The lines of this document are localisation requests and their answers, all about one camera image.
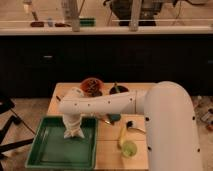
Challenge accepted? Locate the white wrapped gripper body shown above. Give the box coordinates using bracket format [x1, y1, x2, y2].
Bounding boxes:
[63, 114, 81, 131]

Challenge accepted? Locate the white towel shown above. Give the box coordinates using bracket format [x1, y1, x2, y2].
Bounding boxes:
[64, 129, 85, 139]

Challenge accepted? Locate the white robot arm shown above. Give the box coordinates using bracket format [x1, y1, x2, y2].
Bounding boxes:
[59, 81, 203, 171]

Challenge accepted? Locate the green plastic tray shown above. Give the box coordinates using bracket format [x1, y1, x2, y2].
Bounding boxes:
[25, 116, 98, 170]

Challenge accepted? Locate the orange bowl with food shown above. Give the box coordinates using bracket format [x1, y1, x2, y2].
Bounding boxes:
[80, 77, 103, 97]

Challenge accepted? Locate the yellow banana toy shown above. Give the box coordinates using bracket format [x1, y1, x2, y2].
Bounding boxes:
[118, 126, 127, 149]

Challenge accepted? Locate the dark plate with vegetable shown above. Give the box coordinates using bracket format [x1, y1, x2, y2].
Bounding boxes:
[109, 83, 129, 94]

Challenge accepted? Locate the wooden small table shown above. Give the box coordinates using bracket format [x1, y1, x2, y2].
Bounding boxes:
[47, 83, 154, 171]

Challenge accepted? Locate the black headed brush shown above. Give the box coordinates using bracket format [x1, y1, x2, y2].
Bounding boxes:
[126, 121, 146, 134]

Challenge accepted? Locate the green plastic cup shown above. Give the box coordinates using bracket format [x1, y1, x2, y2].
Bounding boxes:
[121, 141, 137, 158]

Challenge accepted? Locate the black tripod stand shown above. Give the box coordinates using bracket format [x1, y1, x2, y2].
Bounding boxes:
[0, 94, 36, 171]

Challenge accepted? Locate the black cabinet counter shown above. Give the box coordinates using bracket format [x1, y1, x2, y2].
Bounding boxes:
[0, 29, 213, 98]

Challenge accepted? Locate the green box on counter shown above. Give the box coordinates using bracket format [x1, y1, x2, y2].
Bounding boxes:
[80, 18, 95, 27]

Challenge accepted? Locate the teal toy with handle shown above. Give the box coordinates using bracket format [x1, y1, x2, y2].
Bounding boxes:
[97, 114, 121, 125]

